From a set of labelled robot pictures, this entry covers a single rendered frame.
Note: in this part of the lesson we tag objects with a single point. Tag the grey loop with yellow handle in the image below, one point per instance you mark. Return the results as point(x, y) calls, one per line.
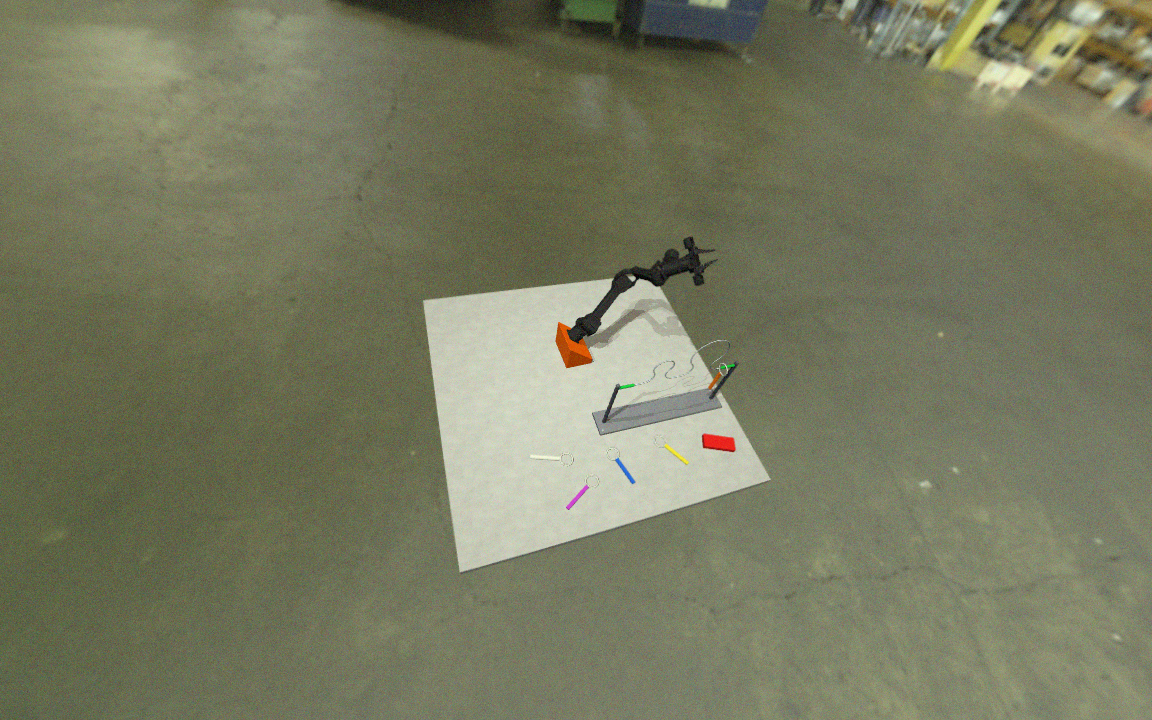
point(670, 449)

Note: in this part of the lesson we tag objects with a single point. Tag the grey loop with purple handle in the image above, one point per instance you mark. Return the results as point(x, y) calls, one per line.
point(582, 491)

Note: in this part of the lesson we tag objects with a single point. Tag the grey loop with blue handle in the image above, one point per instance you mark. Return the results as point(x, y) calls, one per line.
point(621, 466)

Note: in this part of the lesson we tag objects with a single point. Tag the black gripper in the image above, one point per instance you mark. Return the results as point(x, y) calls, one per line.
point(687, 263)

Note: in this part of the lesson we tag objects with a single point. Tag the orange long bar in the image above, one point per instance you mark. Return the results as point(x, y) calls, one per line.
point(718, 376)

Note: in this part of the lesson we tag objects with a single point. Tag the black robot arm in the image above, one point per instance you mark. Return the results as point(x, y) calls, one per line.
point(589, 324)

